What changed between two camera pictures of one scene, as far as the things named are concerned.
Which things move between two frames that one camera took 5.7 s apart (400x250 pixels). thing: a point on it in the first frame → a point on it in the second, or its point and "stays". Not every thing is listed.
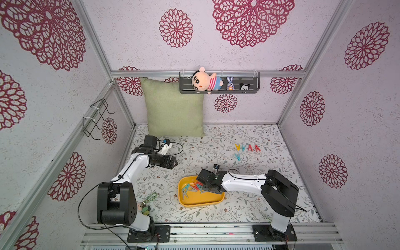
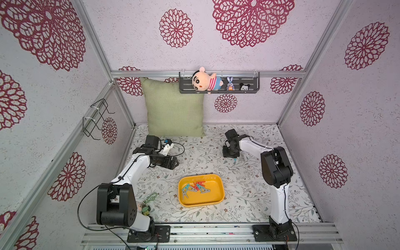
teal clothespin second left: x=186 y=187 stays
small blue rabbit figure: x=230 y=86 stays
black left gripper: x=171 y=165 stays
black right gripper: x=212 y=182 → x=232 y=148
